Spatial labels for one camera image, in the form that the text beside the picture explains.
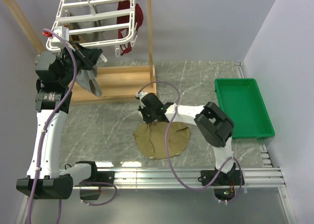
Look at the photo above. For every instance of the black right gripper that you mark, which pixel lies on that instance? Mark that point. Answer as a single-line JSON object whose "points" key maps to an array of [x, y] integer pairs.
{"points": [[147, 120]]}

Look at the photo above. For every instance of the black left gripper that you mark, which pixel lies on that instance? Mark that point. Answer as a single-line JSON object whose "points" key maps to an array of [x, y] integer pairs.
{"points": [[89, 56]]}

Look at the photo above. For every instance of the tan underwear with white waistband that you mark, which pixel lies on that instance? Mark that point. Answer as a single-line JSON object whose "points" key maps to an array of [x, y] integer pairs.
{"points": [[150, 139]]}

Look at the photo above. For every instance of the white plastic clip hanger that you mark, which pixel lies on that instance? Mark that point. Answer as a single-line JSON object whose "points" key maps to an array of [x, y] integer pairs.
{"points": [[102, 23]]}

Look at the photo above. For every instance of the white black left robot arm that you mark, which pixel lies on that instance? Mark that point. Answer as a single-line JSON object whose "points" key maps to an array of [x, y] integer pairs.
{"points": [[55, 72]]}

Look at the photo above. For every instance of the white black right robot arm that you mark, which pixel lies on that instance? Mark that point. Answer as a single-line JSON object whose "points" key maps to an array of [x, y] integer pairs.
{"points": [[215, 126]]}

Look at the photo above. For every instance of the grey underwear hanging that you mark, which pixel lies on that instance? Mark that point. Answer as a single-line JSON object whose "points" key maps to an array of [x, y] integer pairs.
{"points": [[87, 80]]}

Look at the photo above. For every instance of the brown patterned underwear hanging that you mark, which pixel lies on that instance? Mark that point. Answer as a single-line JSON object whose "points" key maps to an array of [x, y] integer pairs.
{"points": [[72, 37]]}

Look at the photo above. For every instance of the green plastic bin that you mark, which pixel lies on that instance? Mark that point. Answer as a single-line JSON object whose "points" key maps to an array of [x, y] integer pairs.
{"points": [[242, 102]]}

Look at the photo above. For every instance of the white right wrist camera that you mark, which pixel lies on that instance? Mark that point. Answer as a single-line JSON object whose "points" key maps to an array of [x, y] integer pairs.
{"points": [[140, 95]]}

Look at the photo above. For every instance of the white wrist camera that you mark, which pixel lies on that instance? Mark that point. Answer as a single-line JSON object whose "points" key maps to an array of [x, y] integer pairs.
{"points": [[55, 35], [140, 95]]}

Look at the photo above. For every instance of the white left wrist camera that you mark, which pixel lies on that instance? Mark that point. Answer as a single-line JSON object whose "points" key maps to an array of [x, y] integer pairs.
{"points": [[55, 35]]}

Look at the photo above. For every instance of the wooden drying rack frame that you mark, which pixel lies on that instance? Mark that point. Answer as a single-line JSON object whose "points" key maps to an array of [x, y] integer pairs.
{"points": [[118, 83]]}

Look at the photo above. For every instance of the aluminium mounting rail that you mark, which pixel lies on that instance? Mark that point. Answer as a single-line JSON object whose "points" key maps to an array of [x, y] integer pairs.
{"points": [[153, 196]]}

